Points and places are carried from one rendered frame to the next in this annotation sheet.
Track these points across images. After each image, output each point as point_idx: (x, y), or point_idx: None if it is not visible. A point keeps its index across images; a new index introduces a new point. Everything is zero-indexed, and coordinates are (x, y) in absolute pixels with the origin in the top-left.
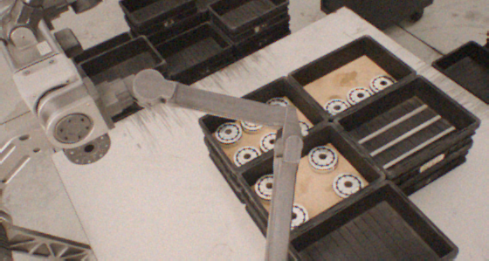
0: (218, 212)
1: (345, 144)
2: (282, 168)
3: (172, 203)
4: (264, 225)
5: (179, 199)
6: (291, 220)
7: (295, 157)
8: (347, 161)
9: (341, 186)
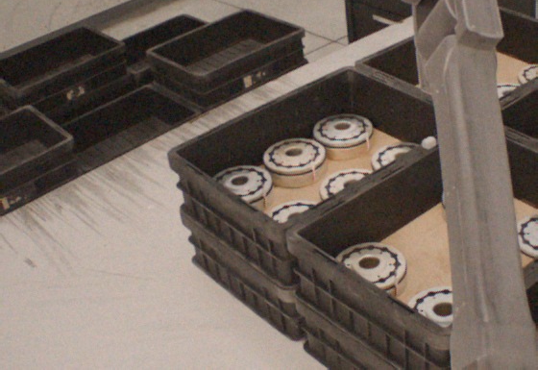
0: (238, 367)
1: (519, 157)
2: (461, 61)
3: (121, 362)
4: (373, 350)
5: (136, 353)
6: (511, 188)
7: (490, 25)
8: (524, 204)
9: (535, 236)
